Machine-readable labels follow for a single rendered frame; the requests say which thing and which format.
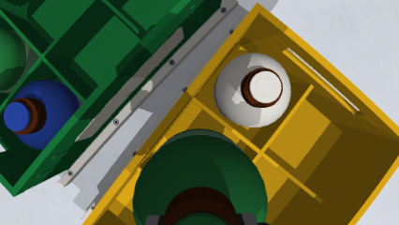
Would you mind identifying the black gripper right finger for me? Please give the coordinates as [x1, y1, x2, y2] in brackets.
[237, 213, 270, 225]

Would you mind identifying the blue bottle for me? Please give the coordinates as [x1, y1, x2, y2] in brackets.
[4, 80, 82, 150]

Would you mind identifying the yellow crate with dividers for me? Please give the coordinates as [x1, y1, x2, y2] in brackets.
[82, 3, 399, 225]

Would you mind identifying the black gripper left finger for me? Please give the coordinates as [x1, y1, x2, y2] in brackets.
[145, 216, 164, 225]

